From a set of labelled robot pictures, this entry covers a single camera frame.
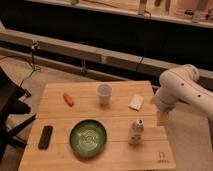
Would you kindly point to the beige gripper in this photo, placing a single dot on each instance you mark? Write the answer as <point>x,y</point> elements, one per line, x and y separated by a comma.
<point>162,118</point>

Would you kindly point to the green round plate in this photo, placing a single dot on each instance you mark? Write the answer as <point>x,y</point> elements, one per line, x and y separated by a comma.
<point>88,138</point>

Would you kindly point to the black remote control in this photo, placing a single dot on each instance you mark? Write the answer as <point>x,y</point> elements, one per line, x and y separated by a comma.
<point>45,137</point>

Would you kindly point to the white plastic bottle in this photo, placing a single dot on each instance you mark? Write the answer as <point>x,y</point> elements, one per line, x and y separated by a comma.
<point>135,132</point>

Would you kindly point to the translucent plastic cup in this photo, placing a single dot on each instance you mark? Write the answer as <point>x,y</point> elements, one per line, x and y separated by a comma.
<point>104,93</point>

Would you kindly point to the wooden slatted table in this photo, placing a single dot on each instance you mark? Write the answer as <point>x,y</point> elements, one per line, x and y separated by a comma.
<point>153,153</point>

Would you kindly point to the orange carrot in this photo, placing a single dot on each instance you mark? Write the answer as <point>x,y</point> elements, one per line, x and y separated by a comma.
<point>67,98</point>

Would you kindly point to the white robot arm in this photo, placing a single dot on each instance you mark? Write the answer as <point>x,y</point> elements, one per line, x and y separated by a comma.
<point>180,83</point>

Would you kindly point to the black chair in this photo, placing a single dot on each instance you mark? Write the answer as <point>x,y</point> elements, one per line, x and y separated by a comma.
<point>10,104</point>

